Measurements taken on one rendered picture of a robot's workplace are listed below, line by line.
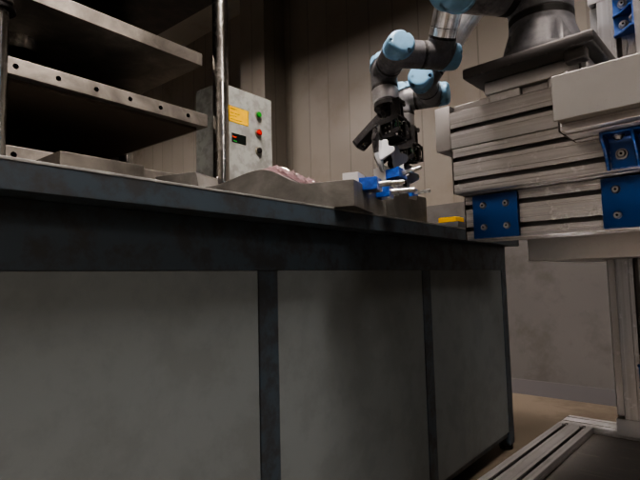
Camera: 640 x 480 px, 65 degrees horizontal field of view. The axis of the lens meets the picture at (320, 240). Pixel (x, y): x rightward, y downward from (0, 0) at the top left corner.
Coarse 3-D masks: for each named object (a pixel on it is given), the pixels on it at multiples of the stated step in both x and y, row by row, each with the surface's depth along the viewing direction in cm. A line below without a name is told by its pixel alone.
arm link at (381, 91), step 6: (384, 84) 140; (390, 84) 140; (372, 90) 142; (378, 90) 140; (384, 90) 139; (390, 90) 139; (396, 90) 140; (372, 96) 142; (378, 96) 140; (384, 96) 139; (390, 96) 139; (396, 96) 140; (372, 102) 142
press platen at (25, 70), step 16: (16, 64) 140; (32, 64) 143; (32, 80) 143; (48, 80) 146; (64, 80) 149; (80, 80) 153; (96, 96) 157; (112, 96) 161; (128, 96) 165; (144, 96) 170; (144, 112) 172; (160, 112) 175; (176, 112) 180; (192, 112) 186
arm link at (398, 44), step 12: (396, 36) 130; (408, 36) 131; (384, 48) 133; (396, 48) 129; (408, 48) 130; (420, 48) 133; (384, 60) 135; (396, 60) 132; (408, 60) 133; (420, 60) 134; (384, 72) 138; (396, 72) 138
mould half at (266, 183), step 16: (160, 176) 120; (176, 176) 118; (192, 176) 116; (208, 176) 120; (240, 176) 112; (256, 176) 110; (272, 176) 108; (256, 192) 110; (272, 192) 108; (288, 192) 107; (304, 192) 105; (320, 192) 104; (336, 192) 103; (352, 192) 101; (352, 208) 105; (368, 208) 110; (384, 208) 124
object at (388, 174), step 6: (384, 168) 135; (396, 168) 133; (414, 168) 132; (420, 168) 131; (378, 174) 136; (384, 174) 135; (390, 174) 134; (396, 174) 133; (402, 174) 134; (384, 180) 135
